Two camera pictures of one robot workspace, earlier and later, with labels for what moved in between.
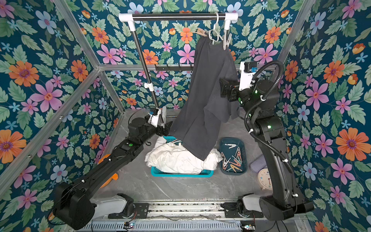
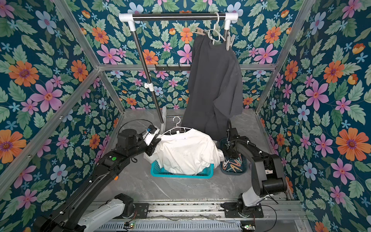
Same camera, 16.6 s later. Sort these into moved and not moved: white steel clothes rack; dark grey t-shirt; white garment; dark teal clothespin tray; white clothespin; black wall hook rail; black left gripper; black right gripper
Moved: black right gripper; white clothespin; dark grey t-shirt; white garment; black left gripper
Not moved: black wall hook rail; white steel clothes rack; dark teal clothespin tray
